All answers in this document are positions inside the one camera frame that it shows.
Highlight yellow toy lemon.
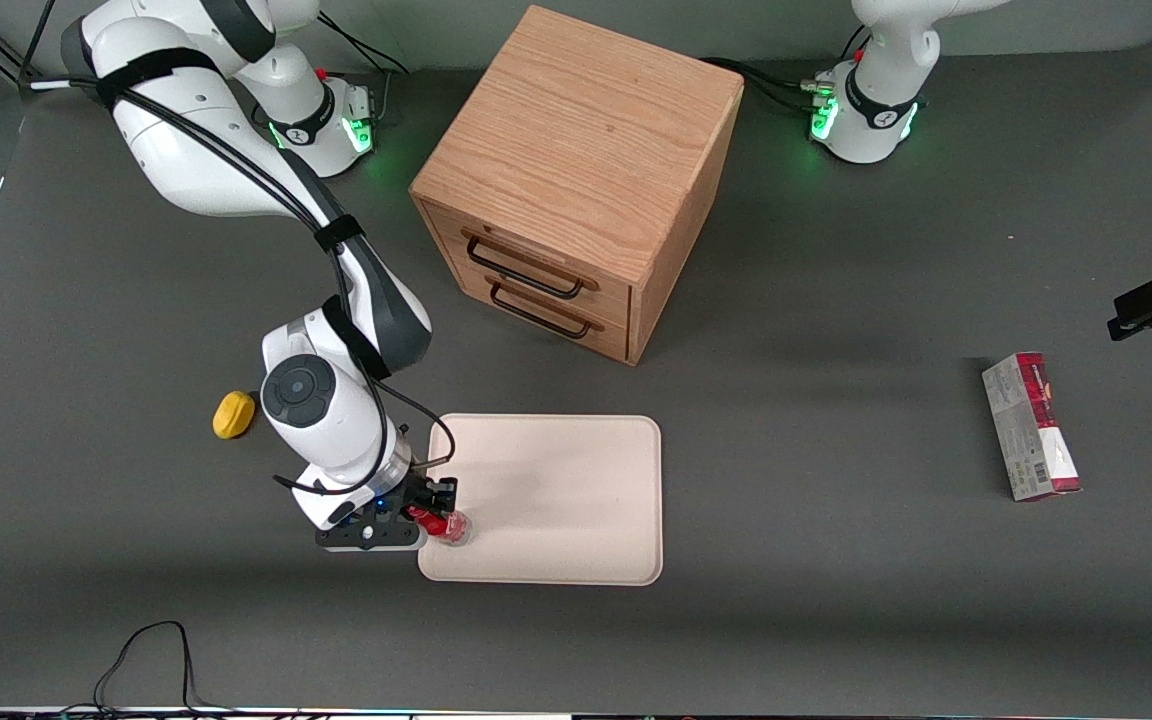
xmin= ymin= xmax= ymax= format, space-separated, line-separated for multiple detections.
xmin=212 ymin=391 xmax=257 ymax=441

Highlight black stand leg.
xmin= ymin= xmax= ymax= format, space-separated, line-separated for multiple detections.
xmin=18 ymin=0 xmax=59 ymax=86

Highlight black base cables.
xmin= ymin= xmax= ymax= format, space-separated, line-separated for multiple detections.
xmin=316 ymin=10 xmax=413 ymax=79
xmin=701 ymin=55 xmax=837 ymax=117

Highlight cream rectangular tray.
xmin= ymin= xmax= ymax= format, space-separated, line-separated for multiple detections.
xmin=417 ymin=413 xmax=664 ymax=587

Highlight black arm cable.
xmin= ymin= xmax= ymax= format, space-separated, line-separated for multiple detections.
xmin=31 ymin=72 xmax=457 ymax=498

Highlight wooden drawer front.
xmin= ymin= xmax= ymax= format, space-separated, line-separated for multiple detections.
xmin=424 ymin=203 xmax=634 ymax=323
xmin=451 ymin=262 xmax=631 ymax=363

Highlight red coke bottle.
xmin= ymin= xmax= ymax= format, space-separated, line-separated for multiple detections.
xmin=406 ymin=505 xmax=474 ymax=547

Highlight red and white carton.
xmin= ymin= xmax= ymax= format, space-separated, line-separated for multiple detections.
xmin=981 ymin=351 xmax=1083 ymax=503

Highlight black drawer handle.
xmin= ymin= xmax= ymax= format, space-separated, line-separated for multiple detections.
xmin=489 ymin=280 xmax=594 ymax=341
xmin=463 ymin=230 xmax=600 ymax=301

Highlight wooden drawer cabinet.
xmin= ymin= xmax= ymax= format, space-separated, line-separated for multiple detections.
xmin=409 ymin=5 xmax=745 ymax=366

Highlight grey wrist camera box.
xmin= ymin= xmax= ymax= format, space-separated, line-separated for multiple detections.
xmin=314 ymin=505 xmax=428 ymax=554

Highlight black looped floor cable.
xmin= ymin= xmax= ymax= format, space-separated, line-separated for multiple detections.
xmin=86 ymin=620 xmax=242 ymax=717

